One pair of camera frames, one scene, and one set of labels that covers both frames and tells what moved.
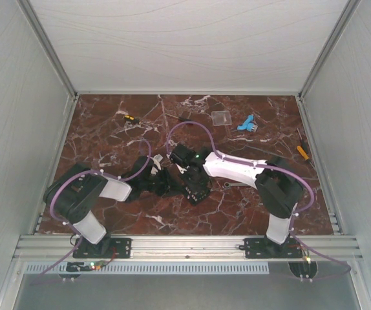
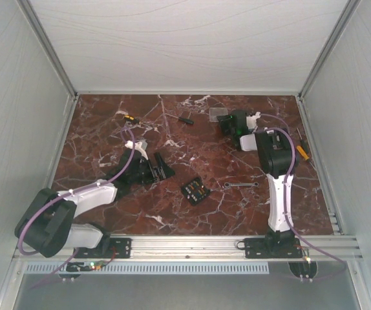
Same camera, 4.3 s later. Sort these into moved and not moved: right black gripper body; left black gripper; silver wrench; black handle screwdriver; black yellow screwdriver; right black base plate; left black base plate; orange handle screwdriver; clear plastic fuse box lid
Moved: right black gripper body; left black gripper; clear plastic fuse box lid
Not moved: black handle screwdriver; orange handle screwdriver; left black base plate; black yellow screwdriver; silver wrench; right black base plate
